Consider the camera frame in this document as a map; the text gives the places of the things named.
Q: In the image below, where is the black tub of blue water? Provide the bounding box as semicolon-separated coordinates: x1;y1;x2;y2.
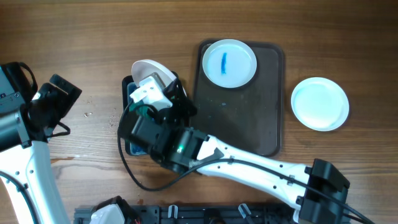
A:
121;71;187;157

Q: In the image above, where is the white plate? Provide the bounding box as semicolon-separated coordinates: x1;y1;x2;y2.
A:
290;77;349;132
201;39;257;88
131;59;172;91

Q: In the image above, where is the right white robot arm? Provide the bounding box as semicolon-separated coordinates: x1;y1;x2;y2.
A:
126;75;349;223

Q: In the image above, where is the green scrubbing sponge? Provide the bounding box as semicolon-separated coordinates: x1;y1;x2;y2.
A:
129;101;155;120

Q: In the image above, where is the dark brown serving tray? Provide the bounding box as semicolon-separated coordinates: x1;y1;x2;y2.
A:
190;39;285;157

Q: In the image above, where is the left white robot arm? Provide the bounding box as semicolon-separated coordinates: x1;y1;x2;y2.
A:
1;74;81;223

